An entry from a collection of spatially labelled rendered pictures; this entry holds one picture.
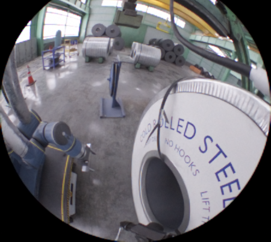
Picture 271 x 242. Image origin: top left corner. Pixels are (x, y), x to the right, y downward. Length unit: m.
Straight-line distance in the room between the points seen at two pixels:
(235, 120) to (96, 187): 1.35
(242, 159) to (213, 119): 0.13
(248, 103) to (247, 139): 0.07
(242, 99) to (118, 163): 1.36
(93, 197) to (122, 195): 0.36
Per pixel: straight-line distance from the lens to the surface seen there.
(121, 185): 1.33
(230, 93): 0.25
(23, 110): 0.86
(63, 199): 1.10
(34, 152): 0.56
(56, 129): 0.43
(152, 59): 4.91
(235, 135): 0.24
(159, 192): 0.90
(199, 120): 0.28
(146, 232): 0.41
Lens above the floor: 1.33
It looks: 38 degrees down
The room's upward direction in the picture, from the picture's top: 17 degrees clockwise
